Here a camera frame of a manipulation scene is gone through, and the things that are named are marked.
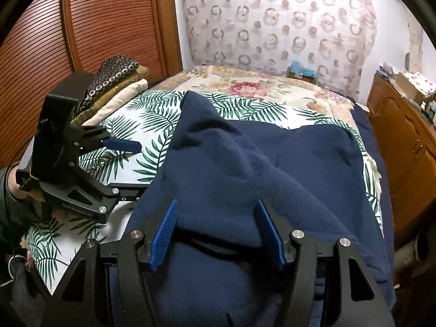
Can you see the beige tied curtain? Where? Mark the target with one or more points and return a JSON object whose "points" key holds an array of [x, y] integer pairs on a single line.
{"points": [[415, 47]]}

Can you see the floral blanket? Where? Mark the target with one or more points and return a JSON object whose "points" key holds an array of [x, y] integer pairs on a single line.
{"points": [[245, 87]]}

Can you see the person's dark clothing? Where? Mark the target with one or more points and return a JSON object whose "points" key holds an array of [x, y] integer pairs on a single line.
{"points": [[20, 299]]}

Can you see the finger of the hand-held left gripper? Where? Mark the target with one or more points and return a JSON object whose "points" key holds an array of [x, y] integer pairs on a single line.
{"points": [[122, 145], [122, 192]]}

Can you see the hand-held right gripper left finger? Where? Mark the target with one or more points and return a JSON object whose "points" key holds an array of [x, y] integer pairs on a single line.
{"points": [[163, 238]]}

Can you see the gold folded cloth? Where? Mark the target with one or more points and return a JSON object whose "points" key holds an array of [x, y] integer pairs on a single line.
{"points": [[131, 80]]}

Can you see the person's left forearm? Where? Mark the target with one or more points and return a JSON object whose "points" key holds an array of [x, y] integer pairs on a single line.
{"points": [[8, 207]]}

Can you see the cardboard box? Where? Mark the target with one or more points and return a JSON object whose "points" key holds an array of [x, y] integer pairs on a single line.
{"points": [[407, 87]]}

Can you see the dark blue bed cover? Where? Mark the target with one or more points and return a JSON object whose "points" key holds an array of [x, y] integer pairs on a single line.
{"points": [[373, 139]]}

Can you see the navy t-shirt with orange print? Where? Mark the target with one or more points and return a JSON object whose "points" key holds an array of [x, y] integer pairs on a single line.
{"points": [[255, 163]]}

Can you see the blue box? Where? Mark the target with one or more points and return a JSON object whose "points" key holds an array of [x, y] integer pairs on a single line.
{"points": [[301, 71]]}

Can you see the wooden dresser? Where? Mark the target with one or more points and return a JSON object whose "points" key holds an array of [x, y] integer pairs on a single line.
{"points": [[405, 143]]}

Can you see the white dotted cloth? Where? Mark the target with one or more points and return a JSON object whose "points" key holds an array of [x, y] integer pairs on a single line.
{"points": [[422, 81]]}

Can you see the palm leaf print bed sheet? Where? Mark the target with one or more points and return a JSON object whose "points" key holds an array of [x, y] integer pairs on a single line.
{"points": [[150, 133]]}

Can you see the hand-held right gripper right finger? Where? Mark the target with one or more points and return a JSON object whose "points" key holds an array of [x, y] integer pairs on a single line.
{"points": [[272, 238]]}

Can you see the wooden slatted wardrobe door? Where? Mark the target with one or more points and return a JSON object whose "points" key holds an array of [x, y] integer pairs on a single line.
{"points": [[102, 27]]}

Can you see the cream folded cloth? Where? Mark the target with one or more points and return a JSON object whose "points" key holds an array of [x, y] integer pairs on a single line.
{"points": [[122, 100]]}

